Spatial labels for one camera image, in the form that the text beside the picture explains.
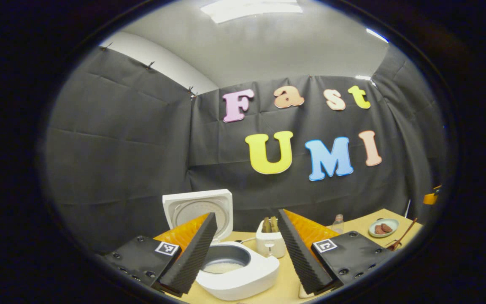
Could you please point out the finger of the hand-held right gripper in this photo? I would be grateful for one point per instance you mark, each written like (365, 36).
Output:
(430, 197)

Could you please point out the black backdrop cloth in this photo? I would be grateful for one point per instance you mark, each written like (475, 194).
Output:
(120, 160)

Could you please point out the white rectangular board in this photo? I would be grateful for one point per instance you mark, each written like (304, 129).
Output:
(304, 292)

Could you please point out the brown meat slice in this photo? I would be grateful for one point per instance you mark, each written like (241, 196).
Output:
(387, 228)
(379, 229)

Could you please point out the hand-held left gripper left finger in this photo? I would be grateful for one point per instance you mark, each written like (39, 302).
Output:
(192, 261)

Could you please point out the white rice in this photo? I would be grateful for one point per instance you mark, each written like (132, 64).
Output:
(224, 267)

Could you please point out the white toaster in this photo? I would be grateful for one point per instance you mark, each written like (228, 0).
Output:
(270, 247)

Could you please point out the pale green plate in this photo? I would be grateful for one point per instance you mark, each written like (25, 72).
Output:
(390, 223)

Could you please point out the brown bread slice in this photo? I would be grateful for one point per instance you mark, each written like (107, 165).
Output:
(266, 225)
(274, 224)

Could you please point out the white rice cooker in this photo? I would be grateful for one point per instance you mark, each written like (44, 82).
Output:
(251, 278)

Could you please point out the large ceiling light panel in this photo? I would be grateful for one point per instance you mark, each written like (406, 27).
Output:
(251, 10)

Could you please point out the small ceiling light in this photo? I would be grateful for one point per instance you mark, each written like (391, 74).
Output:
(376, 35)

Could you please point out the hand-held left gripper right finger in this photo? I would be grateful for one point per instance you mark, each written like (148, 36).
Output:
(298, 257)

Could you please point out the clear plastic bottle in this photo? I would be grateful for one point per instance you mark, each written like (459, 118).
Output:
(338, 224)

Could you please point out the brown wooden spoon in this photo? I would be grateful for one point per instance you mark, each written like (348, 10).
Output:
(405, 232)

